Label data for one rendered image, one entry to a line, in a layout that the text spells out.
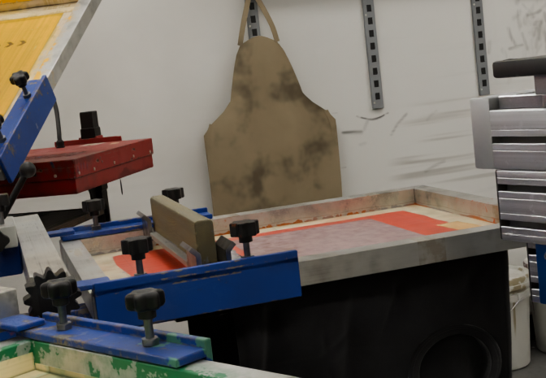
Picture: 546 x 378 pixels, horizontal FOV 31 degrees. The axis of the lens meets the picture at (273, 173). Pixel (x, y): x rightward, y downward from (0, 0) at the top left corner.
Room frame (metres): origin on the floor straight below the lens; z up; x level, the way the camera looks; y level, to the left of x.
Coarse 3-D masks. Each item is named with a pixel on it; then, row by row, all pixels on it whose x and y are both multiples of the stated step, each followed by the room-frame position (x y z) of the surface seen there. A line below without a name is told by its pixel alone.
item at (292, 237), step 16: (320, 224) 1.95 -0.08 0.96; (336, 224) 1.93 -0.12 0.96; (352, 224) 1.91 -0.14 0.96; (368, 224) 1.89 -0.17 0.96; (384, 224) 1.87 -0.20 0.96; (400, 224) 1.85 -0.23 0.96; (416, 224) 1.83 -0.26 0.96; (432, 224) 1.81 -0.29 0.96; (256, 240) 1.85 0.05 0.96; (272, 240) 1.83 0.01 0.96; (288, 240) 1.81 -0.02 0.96; (304, 240) 1.80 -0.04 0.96; (320, 240) 1.78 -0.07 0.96; (336, 240) 1.76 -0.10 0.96; (128, 256) 1.83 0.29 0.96; (160, 256) 1.79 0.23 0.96; (128, 272) 1.67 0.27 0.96
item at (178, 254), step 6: (150, 234) 1.83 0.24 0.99; (156, 234) 1.81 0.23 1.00; (156, 240) 1.77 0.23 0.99; (162, 240) 1.73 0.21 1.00; (162, 246) 1.71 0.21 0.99; (168, 246) 1.66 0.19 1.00; (174, 246) 1.65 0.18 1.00; (174, 252) 1.60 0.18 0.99; (180, 252) 1.59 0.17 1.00; (180, 258) 1.55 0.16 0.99; (186, 258) 1.53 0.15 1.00; (186, 264) 1.51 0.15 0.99
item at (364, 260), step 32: (384, 192) 2.07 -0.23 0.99; (416, 192) 2.07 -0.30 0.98; (448, 192) 1.97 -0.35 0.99; (224, 224) 1.96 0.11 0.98; (64, 256) 1.80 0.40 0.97; (320, 256) 1.45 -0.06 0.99; (352, 256) 1.45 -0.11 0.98; (384, 256) 1.47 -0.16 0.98; (416, 256) 1.48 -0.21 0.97; (448, 256) 1.50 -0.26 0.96
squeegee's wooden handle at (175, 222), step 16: (160, 208) 1.76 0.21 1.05; (176, 208) 1.65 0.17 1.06; (160, 224) 1.78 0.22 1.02; (176, 224) 1.62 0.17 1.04; (192, 224) 1.49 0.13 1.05; (208, 224) 1.48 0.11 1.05; (176, 240) 1.64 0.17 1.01; (192, 240) 1.51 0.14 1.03; (208, 240) 1.48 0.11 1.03; (208, 256) 1.48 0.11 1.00
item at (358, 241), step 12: (420, 228) 1.78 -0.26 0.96; (432, 228) 1.77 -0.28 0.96; (444, 228) 1.76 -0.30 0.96; (348, 240) 1.75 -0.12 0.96; (360, 240) 1.73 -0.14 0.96; (372, 240) 1.72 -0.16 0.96; (384, 240) 1.71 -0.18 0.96; (396, 240) 1.70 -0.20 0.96; (276, 252) 1.71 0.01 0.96; (300, 252) 1.68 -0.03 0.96; (312, 252) 1.67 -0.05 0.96; (324, 252) 1.66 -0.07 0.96
